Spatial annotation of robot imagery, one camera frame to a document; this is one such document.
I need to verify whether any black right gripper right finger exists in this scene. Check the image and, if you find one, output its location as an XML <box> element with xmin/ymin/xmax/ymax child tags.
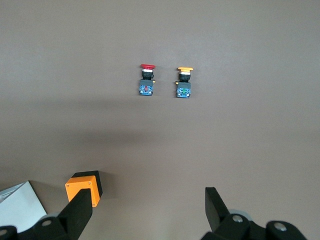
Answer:
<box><xmin>199</xmin><ymin>186</ymin><xmax>310</xmax><ymax>240</ymax></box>

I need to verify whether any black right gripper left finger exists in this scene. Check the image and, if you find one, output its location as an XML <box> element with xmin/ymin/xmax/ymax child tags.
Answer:
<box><xmin>0</xmin><ymin>188</ymin><xmax>94</xmax><ymax>240</ymax></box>

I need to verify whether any white drawer cabinet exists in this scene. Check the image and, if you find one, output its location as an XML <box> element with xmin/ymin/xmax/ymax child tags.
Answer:
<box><xmin>0</xmin><ymin>180</ymin><xmax>48</xmax><ymax>234</ymax></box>

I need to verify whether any yellow mushroom push button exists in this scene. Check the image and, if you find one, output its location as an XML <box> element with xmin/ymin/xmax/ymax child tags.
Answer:
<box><xmin>174</xmin><ymin>66</ymin><xmax>195</xmax><ymax>99</ymax></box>

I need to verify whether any red mushroom push button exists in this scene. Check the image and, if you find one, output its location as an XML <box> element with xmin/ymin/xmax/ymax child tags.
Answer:
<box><xmin>138</xmin><ymin>63</ymin><xmax>156</xmax><ymax>97</ymax></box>

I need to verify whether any brown table mat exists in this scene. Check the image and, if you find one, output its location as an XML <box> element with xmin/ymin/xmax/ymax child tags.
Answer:
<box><xmin>0</xmin><ymin>0</ymin><xmax>320</xmax><ymax>240</ymax></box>

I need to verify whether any orange button enclosure box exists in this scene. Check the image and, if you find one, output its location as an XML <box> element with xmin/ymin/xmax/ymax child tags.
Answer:
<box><xmin>64</xmin><ymin>170</ymin><xmax>105</xmax><ymax>208</ymax></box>

